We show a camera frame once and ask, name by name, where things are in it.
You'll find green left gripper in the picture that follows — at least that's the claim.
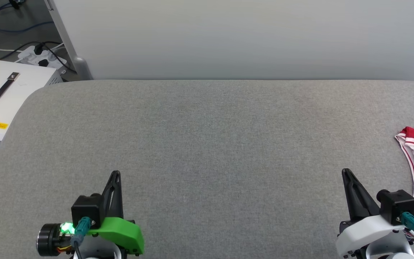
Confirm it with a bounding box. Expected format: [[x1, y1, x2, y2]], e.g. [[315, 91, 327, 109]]
[[87, 171, 145, 255]]

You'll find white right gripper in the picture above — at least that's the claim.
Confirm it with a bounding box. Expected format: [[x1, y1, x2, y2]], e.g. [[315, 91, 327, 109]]
[[336, 168, 407, 258]]

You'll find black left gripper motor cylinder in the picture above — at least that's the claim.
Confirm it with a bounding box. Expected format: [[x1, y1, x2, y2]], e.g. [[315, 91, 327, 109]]
[[36, 223, 62, 256]]

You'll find white metal equipment box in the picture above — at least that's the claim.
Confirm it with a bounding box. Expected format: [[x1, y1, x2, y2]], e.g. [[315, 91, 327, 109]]
[[0, 60, 64, 159]]

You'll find white power strip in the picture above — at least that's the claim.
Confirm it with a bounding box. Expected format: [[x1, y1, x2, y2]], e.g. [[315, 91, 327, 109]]
[[17, 45, 67, 74]]

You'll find white partition screen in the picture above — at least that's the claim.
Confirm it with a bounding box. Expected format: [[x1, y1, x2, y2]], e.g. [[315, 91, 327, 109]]
[[43, 0, 414, 85]]

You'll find black left cable teal plug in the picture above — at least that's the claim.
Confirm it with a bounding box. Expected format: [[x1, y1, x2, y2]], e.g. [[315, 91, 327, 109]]
[[71, 217, 92, 259]]

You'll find black floor cable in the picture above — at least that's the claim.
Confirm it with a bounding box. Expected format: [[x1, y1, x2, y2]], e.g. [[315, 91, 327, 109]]
[[0, 41, 77, 74]]

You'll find blue floor cable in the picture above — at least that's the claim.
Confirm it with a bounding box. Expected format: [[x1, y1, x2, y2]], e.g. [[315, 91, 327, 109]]
[[0, 0, 55, 33]]

